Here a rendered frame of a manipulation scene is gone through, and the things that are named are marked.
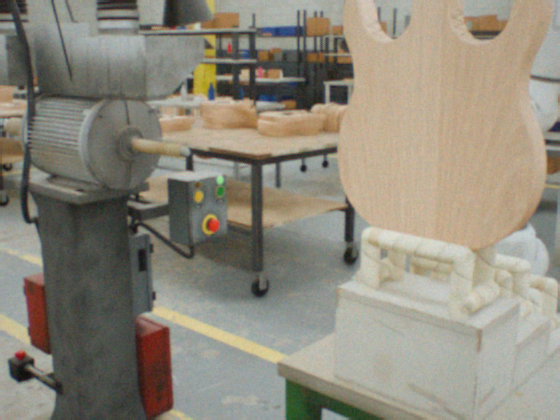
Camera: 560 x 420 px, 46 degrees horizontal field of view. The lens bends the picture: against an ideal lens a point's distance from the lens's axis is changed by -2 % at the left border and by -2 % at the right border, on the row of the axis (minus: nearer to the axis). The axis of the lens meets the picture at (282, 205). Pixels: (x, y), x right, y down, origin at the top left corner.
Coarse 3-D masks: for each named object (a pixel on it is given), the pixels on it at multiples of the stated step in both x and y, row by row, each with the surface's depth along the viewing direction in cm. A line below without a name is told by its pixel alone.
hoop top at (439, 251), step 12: (372, 228) 110; (372, 240) 109; (384, 240) 107; (396, 240) 106; (408, 240) 105; (420, 240) 104; (432, 240) 103; (408, 252) 105; (420, 252) 103; (432, 252) 102; (444, 252) 100; (456, 252) 99; (468, 252) 99
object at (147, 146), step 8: (136, 144) 173; (144, 144) 171; (152, 144) 169; (160, 144) 168; (168, 144) 166; (176, 144) 165; (144, 152) 173; (152, 152) 170; (160, 152) 167; (168, 152) 165; (176, 152) 163
